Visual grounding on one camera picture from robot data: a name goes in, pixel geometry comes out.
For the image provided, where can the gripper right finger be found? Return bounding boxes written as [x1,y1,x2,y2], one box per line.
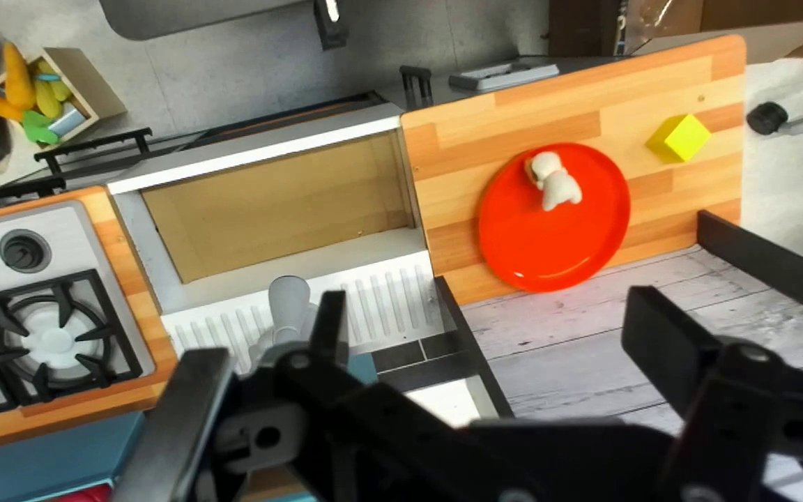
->
[621,285,803,502]

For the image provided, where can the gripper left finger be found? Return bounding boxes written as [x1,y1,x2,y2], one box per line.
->
[112,289,475,502]

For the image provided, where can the grey toy tap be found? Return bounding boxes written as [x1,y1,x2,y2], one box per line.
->
[248,275,332,370]

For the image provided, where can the black bar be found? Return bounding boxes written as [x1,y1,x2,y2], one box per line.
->
[696,209,803,330]

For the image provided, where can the white toy sink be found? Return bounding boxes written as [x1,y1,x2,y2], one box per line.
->
[107,103,459,377]

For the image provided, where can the orange plate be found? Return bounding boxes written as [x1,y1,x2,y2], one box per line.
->
[478,143,631,293]

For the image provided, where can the yellow block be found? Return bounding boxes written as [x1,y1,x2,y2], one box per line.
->
[646,114,712,163]

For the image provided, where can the white toy dog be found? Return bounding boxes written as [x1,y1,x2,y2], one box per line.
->
[525,151,583,212]

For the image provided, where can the toy kitchen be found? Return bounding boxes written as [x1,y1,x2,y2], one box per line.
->
[0,35,748,502]

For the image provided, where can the black stove knob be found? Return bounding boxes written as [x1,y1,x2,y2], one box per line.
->
[0,229,52,274]

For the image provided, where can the grey tray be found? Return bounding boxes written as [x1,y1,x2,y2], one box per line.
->
[448,61,560,92]

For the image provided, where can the cardboard box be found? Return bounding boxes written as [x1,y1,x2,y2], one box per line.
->
[635,17,803,65]

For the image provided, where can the light blue toy carton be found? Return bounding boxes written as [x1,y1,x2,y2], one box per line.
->
[49,103,89,137]

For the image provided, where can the wooden box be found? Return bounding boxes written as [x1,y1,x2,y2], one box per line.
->
[0,47,128,151]

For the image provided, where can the green toy vegetable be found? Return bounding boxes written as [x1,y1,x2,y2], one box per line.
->
[22,110,61,146]

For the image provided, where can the yellow toy corn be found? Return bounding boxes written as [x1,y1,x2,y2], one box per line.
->
[34,77,62,119]

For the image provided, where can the black door handle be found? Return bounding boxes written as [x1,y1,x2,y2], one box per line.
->
[0,175,67,211]
[33,127,154,176]

